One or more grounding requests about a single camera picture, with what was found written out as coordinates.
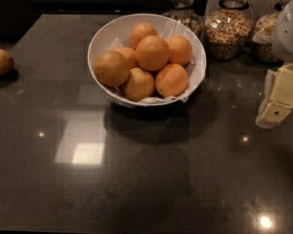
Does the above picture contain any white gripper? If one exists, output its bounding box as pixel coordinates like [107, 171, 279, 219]
[255, 0, 293, 129]

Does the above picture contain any white paper bowl liner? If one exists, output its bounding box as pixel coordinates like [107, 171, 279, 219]
[106, 19, 206, 106]

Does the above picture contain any white bowl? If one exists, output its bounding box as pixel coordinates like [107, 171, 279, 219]
[87, 13, 208, 108]

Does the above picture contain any small middle-left orange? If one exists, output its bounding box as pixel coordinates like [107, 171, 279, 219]
[117, 47, 138, 68]

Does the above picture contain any large left orange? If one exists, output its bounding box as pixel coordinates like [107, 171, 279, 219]
[93, 51, 130, 87]

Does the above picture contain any right glass cereal jar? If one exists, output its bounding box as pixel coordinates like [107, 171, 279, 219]
[251, 0, 290, 64]

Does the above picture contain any glass cereal jar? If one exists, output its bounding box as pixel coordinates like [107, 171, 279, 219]
[202, 0, 253, 61]
[251, 0, 290, 64]

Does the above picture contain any middle glass cereal jar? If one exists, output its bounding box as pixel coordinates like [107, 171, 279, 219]
[202, 0, 253, 61]

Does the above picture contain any left glass jar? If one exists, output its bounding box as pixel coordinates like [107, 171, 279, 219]
[163, 0, 203, 37]

